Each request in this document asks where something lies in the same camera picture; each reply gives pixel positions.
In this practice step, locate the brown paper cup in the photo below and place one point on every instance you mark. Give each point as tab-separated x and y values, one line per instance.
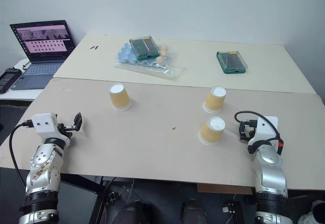
214	101
119	98
211	132

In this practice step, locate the grey open laptop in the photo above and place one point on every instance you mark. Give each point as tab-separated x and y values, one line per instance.
38	71

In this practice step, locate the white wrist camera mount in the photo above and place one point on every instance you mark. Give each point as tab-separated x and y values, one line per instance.
266	130
44	123

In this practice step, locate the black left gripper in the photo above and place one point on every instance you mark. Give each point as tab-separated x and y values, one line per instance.
63	129

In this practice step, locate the brown egg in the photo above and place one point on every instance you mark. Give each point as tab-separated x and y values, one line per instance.
163	53
160	60
165	48

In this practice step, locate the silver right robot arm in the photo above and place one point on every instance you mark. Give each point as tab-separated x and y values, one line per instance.
269	168

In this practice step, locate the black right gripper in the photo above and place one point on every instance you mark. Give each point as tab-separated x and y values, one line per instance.
251	130

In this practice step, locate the black handheld device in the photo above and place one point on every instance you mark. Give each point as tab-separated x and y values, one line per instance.
7	79

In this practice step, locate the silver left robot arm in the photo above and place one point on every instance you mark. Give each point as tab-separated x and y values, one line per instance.
43	163

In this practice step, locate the dark rounded shape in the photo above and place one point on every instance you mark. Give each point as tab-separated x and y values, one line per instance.
193	211
135	212

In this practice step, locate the white side table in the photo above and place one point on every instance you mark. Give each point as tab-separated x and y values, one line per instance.
20	95

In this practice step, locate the white crumpled object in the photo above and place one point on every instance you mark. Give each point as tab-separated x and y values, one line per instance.
313	212

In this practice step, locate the clear plastic bag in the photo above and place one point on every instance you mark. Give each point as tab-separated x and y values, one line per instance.
166	72

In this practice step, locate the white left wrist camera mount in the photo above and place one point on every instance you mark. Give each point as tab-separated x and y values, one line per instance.
44	123

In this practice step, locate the green screwdriver bit case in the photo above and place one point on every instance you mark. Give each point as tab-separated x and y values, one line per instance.
232	62
144	46

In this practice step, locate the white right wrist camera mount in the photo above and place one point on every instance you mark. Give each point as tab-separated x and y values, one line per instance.
266	130

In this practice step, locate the blue egg tray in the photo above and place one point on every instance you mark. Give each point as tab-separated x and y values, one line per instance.
125	53

